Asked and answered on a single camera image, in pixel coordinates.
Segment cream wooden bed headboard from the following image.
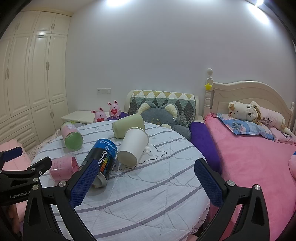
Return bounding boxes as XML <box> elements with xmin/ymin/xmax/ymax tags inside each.
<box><xmin>203</xmin><ymin>68</ymin><xmax>295</xmax><ymax>135</ymax></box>

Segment cream dog plush toy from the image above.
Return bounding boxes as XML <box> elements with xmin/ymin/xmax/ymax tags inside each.
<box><xmin>228</xmin><ymin>101</ymin><xmax>293</xmax><ymax>135</ymax></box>

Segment quilted triangle-pattern headboard cover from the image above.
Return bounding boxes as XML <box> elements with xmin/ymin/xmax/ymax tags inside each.
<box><xmin>128</xmin><ymin>90</ymin><xmax>200</xmax><ymax>126</ymax></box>

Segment pink bunny toy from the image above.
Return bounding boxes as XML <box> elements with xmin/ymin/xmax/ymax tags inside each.
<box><xmin>91</xmin><ymin>107</ymin><xmax>108</xmax><ymax>123</ymax></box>
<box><xmin>107</xmin><ymin>100</ymin><xmax>121</xmax><ymax>119</ymax></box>

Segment pink pillow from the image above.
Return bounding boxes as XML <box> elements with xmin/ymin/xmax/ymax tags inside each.
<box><xmin>269</xmin><ymin>126</ymin><xmax>296</xmax><ymax>145</ymax></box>

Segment cream nightstand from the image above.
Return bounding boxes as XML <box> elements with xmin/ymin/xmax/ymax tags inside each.
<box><xmin>60</xmin><ymin>110</ymin><xmax>110</xmax><ymax>127</ymax></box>

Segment blue cartoon pillow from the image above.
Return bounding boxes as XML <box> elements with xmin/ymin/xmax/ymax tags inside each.
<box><xmin>217</xmin><ymin>113</ymin><xmax>275</xmax><ymax>141</ymax></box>

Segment pink folded cloth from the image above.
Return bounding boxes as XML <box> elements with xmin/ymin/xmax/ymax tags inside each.
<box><xmin>0</xmin><ymin>140</ymin><xmax>31</xmax><ymax>173</ymax></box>

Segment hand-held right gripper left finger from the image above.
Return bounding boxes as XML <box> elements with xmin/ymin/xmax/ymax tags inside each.
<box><xmin>23</xmin><ymin>159</ymin><xmax>101</xmax><ymax>241</ymax></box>

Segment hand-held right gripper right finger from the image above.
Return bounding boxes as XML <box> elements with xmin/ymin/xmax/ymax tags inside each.
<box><xmin>194</xmin><ymin>158</ymin><xmax>270</xmax><ymax>241</ymax></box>

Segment blue and black can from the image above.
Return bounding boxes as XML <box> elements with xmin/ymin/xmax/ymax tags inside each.
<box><xmin>80</xmin><ymin>138</ymin><xmax>118</xmax><ymax>188</ymax></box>

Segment striped white quilt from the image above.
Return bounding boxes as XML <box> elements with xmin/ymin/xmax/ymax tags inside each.
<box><xmin>30</xmin><ymin>119</ymin><xmax>211</xmax><ymax>241</ymax></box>

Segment cream wardrobe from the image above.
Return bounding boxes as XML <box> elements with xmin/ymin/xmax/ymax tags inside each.
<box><xmin>0</xmin><ymin>10</ymin><xmax>72</xmax><ymax>153</ymax></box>

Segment white paper cup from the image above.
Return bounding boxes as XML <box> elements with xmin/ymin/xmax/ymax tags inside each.
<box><xmin>117</xmin><ymin>127</ymin><xmax>149</xmax><ymax>169</ymax></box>

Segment light green cup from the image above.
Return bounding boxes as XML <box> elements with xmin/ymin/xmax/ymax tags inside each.
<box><xmin>112</xmin><ymin>113</ymin><xmax>145</xmax><ymax>139</ymax></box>

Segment pink blanket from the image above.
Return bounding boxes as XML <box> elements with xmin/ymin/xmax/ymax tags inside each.
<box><xmin>203</xmin><ymin>113</ymin><xmax>296</xmax><ymax>241</ymax></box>

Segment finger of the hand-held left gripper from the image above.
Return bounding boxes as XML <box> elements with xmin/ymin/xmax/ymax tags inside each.
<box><xmin>0</xmin><ymin>146</ymin><xmax>23</xmax><ymax>171</ymax></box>
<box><xmin>28</xmin><ymin>157</ymin><xmax>52</xmax><ymax>183</ymax></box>

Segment pink cup with green lid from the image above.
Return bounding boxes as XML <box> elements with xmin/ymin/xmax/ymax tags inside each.
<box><xmin>60</xmin><ymin>121</ymin><xmax>84</xmax><ymax>151</ymax></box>

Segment grey cat plush pillow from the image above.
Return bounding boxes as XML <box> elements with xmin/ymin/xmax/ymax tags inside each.
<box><xmin>137</xmin><ymin>103</ymin><xmax>192</xmax><ymax>141</ymax></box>

